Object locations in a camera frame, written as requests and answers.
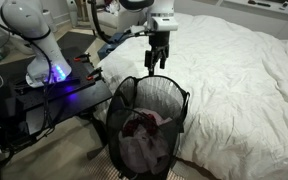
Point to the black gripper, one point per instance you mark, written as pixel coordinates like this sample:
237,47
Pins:
159,43

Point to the dark red cloth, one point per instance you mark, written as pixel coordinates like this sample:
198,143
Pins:
147,121

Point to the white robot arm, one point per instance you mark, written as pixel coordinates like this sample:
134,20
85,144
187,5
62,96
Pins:
24,19

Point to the black mesh laundry bag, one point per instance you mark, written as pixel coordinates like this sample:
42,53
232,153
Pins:
157,93

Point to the grey clothes in bag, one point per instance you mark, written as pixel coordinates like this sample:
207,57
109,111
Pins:
143,152

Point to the white duvet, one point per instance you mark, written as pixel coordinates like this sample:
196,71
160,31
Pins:
237,122

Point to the black remote on sill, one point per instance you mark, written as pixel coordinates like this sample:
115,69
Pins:
258,3

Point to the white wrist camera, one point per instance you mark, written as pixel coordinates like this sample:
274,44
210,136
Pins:
160,22

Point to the orange handled clamp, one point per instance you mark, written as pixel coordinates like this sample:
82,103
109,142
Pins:
83,58
95,75

